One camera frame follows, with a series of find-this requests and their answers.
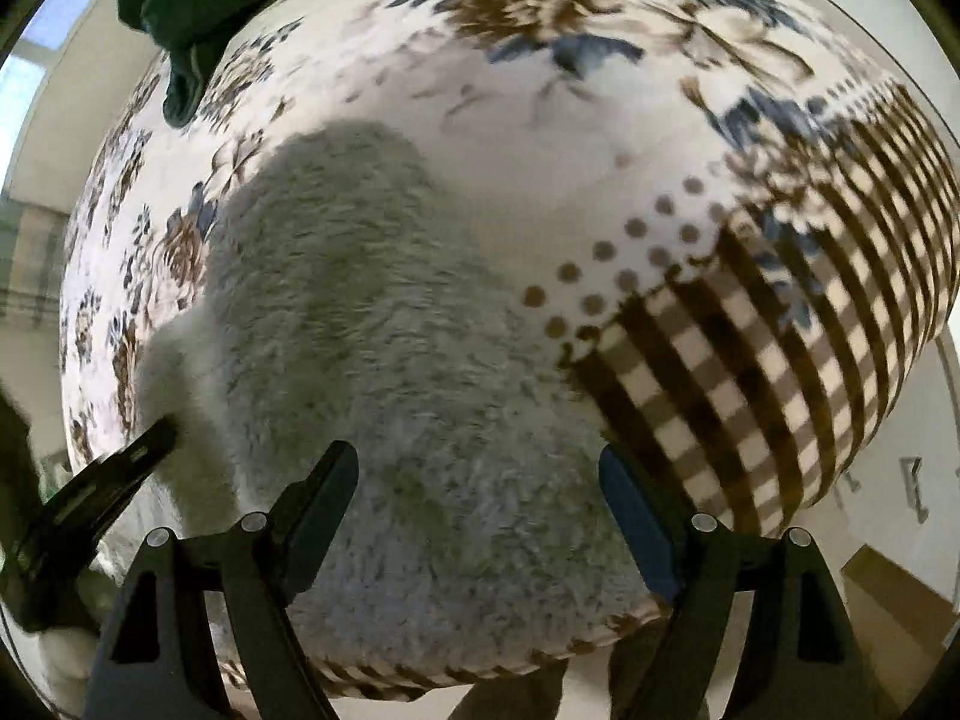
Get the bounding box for brown wooden furniture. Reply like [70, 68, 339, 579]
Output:
[840, 544, 958, 670]

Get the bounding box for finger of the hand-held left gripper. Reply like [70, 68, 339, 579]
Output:
[22, 417, 181, 552]

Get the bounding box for floral checked printed blanket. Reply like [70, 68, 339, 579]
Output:
[58, 0, 960, 700]

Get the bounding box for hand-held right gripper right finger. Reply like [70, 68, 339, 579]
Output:
[598, 442, 880, 720]

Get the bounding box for window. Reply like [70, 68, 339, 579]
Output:
[0, 0, 107, 192]

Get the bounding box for fluffy white towel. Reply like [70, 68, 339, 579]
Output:
[37, 120, 668, 720]

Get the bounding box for wall hook fixture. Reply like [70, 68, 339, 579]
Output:
[898, 454, 932, 524]

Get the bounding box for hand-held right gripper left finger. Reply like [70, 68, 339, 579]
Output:
[82, 441, 360, 720]

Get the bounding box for dark green cloth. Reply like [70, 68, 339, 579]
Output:
[116, 0, 347, 130]

